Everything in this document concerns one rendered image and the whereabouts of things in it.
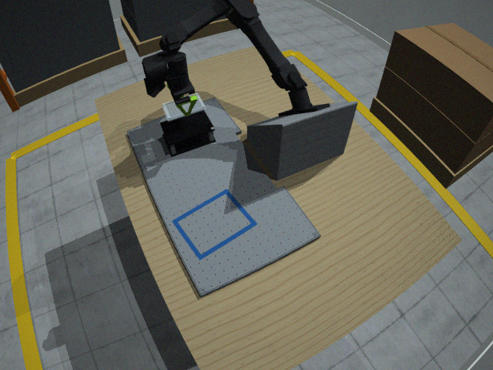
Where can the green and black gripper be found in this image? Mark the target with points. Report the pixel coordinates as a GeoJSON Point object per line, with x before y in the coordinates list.
{"type": "Point", "coordinates": [179, 98]}

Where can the blue tape outline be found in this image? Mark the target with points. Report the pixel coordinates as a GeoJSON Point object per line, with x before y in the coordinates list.
{"type": "Point", "coordinates": [229, 239]}

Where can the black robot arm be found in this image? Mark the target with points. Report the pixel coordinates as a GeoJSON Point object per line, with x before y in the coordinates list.
{"type": "Point", "coordinates": [244, 15]}

